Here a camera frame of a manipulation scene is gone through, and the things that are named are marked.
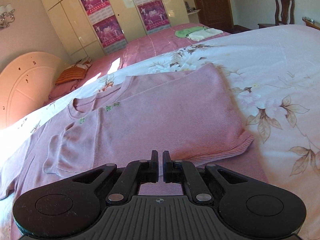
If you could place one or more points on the cream glossy wardrobe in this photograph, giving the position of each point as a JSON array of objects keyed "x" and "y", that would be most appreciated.
[{"x": 75, "y": 28}]

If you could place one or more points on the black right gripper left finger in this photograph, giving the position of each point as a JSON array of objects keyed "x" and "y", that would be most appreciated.
[{"x": 132, "y": 177}]

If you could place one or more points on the dark brown wooden door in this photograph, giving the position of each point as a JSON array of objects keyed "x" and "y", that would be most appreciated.
[{"x": 215, "y": 13}]

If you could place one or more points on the green folded cloth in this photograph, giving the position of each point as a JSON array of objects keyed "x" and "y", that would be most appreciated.
[{"x": 185, "y": 32}]

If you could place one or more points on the lower left purple poster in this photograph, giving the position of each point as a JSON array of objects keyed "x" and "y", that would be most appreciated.
[{"x": 109, "y": 31}]

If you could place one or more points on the white folded cloth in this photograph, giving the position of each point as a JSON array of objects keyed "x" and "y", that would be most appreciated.
[{"x": 204, "y": 34}]

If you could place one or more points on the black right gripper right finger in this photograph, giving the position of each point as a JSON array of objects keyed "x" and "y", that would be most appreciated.
[{"x": 187, "y": 175}]

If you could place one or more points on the orange striped pillow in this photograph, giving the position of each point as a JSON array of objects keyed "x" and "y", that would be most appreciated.
[{"x": 71, "y": 74}]

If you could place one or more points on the dark wooden chair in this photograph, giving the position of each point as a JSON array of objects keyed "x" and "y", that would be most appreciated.
[{"x": 284, "y": 14}]

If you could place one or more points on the pink checked bed sheet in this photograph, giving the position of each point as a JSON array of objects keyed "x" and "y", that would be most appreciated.
[{"x": 135, "y": 51}]

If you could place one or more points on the cream wooden headboard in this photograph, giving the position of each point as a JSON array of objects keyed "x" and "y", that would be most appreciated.
[{"x": 25, "y": 84}]

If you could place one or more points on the pink knit sweater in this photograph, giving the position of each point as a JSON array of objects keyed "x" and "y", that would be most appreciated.
[{"x": 187, "y": 113}]

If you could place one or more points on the white floral quilt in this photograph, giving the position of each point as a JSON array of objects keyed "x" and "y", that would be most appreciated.
[{"x": 272, "y": 77}]

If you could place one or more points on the lower right purple poster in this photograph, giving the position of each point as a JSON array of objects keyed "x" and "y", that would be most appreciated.
[{"x": 154, "y": 16}]

